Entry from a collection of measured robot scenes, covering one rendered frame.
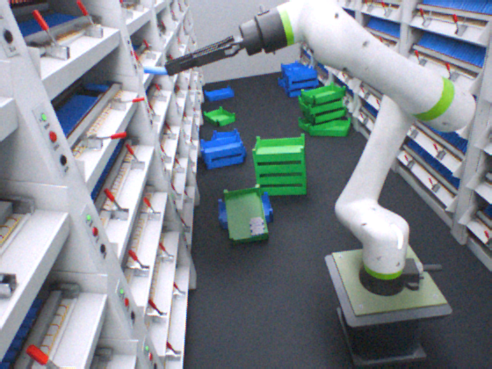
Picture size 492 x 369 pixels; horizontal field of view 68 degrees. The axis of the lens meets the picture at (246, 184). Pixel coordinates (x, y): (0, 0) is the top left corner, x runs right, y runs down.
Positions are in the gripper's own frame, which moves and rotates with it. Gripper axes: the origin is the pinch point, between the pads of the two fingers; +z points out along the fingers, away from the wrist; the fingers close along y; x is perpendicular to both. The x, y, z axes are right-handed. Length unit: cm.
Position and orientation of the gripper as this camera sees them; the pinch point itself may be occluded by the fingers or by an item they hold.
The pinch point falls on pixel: (179, 64)
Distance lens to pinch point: 95.4
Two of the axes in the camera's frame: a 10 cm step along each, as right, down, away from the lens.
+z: -9.5, 3.1, 0.9
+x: 3.1, 8.0, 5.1
